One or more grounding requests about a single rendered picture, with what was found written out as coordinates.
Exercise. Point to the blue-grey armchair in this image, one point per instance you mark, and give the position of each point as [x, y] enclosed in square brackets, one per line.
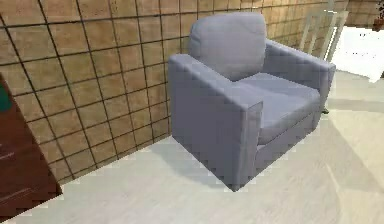
[213, 113]

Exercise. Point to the dark brown wooden cabinet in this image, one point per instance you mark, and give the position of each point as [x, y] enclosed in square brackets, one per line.
[20, 166]

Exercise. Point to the green object on cabinet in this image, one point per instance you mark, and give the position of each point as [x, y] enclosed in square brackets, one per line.
[4, 98]

